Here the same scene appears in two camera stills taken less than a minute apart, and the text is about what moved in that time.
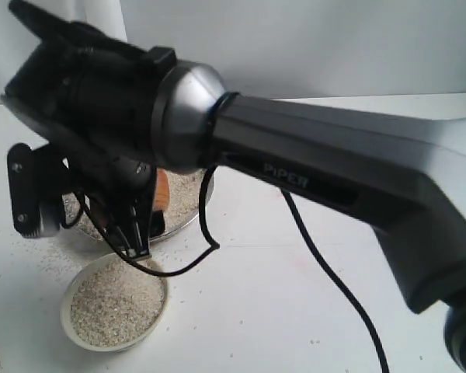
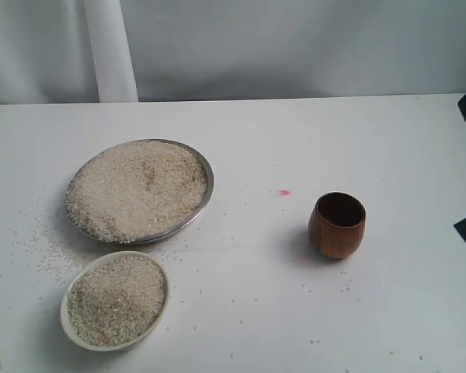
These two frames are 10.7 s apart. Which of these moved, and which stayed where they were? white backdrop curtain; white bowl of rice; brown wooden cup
Moved: brown wooden cup
Stayed: white backdrop curtain; white bowl of rice
